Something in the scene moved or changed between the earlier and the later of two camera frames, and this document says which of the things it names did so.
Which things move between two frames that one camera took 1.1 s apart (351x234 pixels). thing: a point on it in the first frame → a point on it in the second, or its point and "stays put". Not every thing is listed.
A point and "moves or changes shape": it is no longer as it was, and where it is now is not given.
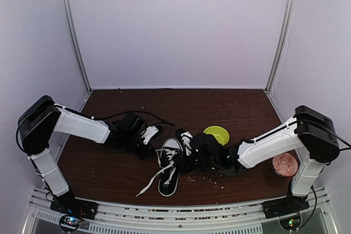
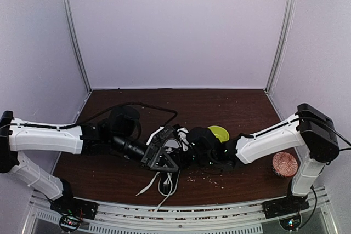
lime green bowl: x=220 y=133 stays put
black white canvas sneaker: x=169 y=175 stays put
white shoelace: x=169 y=154 moves or changes shape
